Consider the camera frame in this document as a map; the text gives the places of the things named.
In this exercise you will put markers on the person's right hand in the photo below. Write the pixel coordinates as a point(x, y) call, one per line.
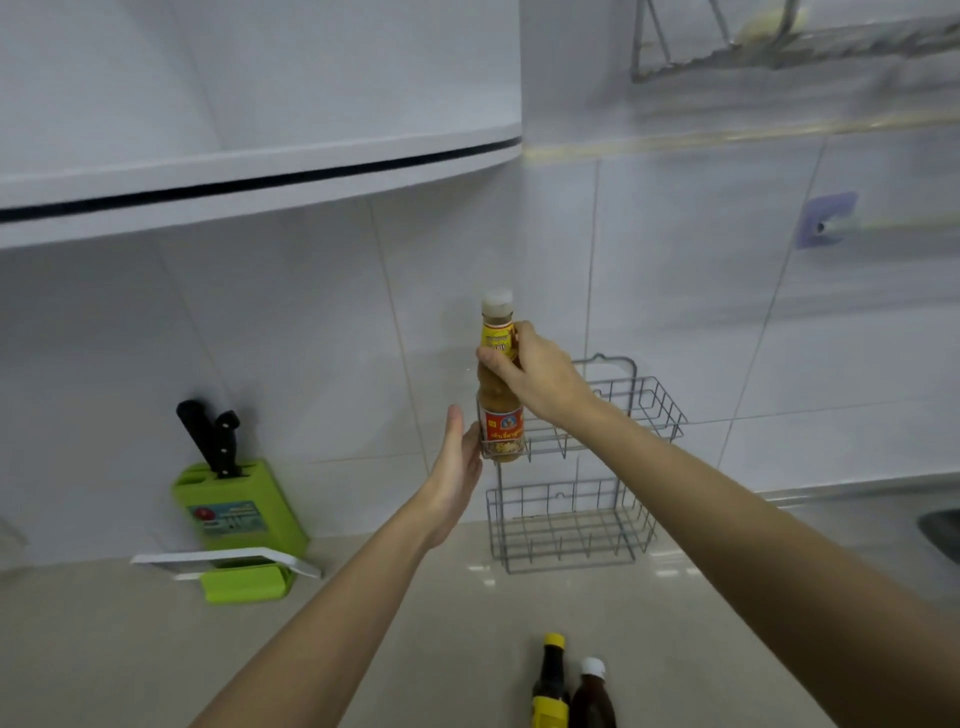
point(547, 379)

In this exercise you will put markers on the person's left hand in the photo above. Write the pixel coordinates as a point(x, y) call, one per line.
point(448, 487)

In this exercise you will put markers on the person's right thumb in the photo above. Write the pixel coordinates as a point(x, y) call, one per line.
point(496, 364)

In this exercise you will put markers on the person's left thumb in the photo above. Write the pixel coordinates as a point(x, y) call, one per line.
point(454, 431)

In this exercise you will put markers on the sauce bottle with white cap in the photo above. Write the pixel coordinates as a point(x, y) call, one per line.
point(501, 424)

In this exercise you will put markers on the person's right forearm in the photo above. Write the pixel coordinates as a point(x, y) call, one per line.
point(750, 555)

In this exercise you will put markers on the person's left forearm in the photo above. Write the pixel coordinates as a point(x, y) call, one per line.
point(322, 630)

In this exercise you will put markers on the green knife block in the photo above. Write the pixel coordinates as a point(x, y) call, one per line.
point(244, 517)

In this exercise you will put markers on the white cutting board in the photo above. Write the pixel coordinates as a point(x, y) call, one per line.
point(225, 556)

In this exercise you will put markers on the dark bottle with yellow cap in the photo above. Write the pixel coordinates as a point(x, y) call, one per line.
point(551, 682)

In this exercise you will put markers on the brown bottle with white cap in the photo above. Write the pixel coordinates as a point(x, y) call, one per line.
point(592, 701)

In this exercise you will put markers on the yellow sponge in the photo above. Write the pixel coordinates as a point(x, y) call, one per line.
point(765, 22)

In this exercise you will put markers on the metal dish rack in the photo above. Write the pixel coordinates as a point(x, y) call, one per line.
point(810, 49)

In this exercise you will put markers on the steel sink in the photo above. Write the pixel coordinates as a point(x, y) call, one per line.
point(943, 534)

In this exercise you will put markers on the purple wall rail mount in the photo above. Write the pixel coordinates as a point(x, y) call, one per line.
point(817, 214)

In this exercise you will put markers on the white wall cabinet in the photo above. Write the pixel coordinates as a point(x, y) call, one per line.
point(255, 97)

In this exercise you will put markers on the metal wall rail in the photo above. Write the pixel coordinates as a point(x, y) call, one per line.
point(892, 223)

